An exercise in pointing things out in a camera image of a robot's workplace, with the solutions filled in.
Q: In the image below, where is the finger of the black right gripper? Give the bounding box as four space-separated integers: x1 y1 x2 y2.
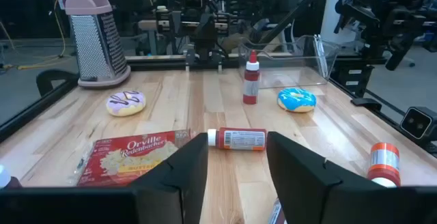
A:
214 12 231 37
155 7 174 36

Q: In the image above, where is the purple frosted toy donut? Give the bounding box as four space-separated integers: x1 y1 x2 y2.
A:
105 90 147 117

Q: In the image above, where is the black equipment stand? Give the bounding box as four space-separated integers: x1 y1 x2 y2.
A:
329 56 389 98

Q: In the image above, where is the black diagonal frame strut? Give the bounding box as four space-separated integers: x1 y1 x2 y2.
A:
259 0 330 44

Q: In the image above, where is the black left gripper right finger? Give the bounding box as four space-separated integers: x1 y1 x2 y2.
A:
266 131 437 224

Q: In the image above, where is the red popcorn packet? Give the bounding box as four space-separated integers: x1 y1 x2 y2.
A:
75 129 192 187

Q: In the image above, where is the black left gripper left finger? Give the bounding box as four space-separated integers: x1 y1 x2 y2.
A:
0 132 210 224

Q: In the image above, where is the person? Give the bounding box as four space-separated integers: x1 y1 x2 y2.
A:
218 0 291 53

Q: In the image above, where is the black table-level camera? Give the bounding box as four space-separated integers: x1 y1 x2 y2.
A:
399 106 437 146

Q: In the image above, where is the yellow cable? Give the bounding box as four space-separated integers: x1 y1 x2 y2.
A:
0 0 68 70

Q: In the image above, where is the orange-banded red squeeze bottle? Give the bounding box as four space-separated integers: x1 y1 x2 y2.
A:
367 142 401 188

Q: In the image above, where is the pink-handled metal box grater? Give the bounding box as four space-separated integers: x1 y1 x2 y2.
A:
58 0 132 88

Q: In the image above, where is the clear plastic bin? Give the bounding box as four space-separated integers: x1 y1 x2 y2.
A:
238 34 341 89

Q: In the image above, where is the blue frosted toy donut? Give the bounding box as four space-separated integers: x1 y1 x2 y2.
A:
277 87 318 113

